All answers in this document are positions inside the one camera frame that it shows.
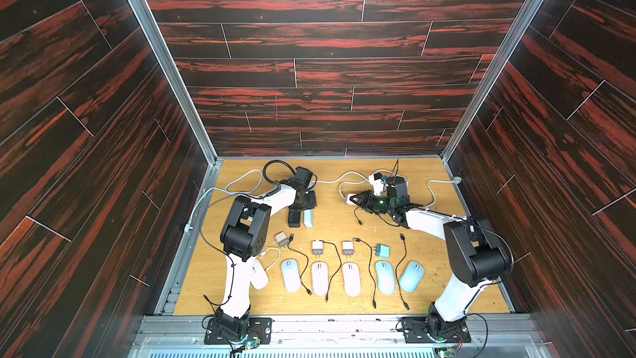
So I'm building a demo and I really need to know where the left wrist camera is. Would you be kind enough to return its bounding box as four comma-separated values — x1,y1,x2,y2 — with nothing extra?
289,167,314,190

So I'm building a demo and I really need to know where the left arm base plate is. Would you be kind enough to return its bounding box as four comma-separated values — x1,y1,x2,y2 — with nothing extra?
204,316,273,350

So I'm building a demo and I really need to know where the white charging cable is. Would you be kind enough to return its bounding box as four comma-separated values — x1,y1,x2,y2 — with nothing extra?
257,247,283,272

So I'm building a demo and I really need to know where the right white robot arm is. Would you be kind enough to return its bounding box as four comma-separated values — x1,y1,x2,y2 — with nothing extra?
346,177,513,325

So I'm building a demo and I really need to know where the white wireless mouse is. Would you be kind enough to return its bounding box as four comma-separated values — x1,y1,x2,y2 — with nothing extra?
251,259,269,290

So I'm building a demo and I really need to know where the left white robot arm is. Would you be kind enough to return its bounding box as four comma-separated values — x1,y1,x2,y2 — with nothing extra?
216,184,317,323

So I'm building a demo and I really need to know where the white power strip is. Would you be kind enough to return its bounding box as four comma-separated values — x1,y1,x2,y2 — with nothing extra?
303,209,314,228

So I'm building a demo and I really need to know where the teal charger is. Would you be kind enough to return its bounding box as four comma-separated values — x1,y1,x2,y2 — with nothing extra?
375,244,390,259

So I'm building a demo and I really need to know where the aluminium frame post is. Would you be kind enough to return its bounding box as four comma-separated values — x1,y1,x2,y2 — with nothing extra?
127,0,223,316
441,0,567,304

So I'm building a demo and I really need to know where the aluminium frame left post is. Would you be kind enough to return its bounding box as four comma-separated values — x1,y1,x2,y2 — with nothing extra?
127,0,223,316

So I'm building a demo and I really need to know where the grey blue mouse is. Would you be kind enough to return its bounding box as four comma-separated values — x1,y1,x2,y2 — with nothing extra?
375,260,395,295

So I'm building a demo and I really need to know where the white cable left side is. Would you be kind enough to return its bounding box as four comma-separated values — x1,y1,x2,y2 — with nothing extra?
185,168,279,234

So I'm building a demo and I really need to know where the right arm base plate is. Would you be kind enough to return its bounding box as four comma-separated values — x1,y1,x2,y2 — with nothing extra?
396,316,471,344

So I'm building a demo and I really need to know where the aluminium frame right post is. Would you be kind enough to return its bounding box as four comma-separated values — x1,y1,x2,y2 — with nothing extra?
441,0,567,304

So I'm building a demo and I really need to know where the light blue mouse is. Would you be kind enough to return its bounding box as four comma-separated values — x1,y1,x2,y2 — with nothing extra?
398,261,426,293

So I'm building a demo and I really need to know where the black power strip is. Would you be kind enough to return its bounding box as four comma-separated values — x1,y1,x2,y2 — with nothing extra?
288,208,302,228

